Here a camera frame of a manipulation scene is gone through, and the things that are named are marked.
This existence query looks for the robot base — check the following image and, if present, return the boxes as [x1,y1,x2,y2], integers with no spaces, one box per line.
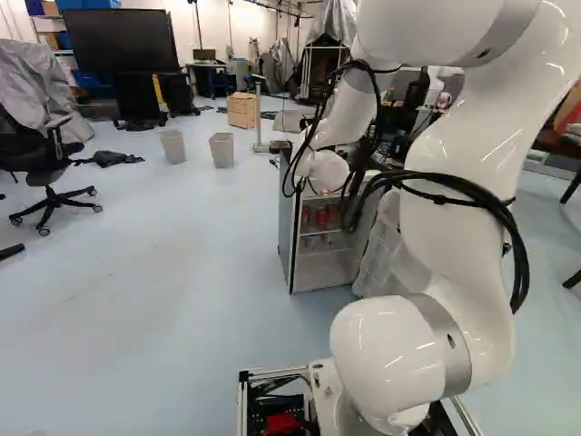
[238,361,485,436]

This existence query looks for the small silver fridge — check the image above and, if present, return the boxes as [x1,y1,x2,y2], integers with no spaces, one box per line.
[277,139,387,296]

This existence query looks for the open fridge door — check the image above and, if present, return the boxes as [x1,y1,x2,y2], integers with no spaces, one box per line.
[351,193,412,297]

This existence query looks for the grey waste bin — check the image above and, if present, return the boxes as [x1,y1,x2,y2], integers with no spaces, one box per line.
[208,132,235,170]
[158,128,187,165]

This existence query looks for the grey pole stand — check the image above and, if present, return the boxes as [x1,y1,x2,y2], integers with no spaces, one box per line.
[251,74,274,154]

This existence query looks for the light wooden drawer cabinet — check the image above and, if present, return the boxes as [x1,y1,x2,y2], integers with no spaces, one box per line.
[226,91,261,131]

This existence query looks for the dark cloth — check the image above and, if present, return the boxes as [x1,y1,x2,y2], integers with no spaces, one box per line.
[72,151,146,170]

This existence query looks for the large black screen on stand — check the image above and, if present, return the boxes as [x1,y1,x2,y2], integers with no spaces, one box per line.
[62,7,201,133]

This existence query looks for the black office chair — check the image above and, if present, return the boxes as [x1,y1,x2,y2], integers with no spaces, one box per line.
[0,102,103,237]

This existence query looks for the grey cover sheet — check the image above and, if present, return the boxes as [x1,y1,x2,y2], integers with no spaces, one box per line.
[0,38,95,143]

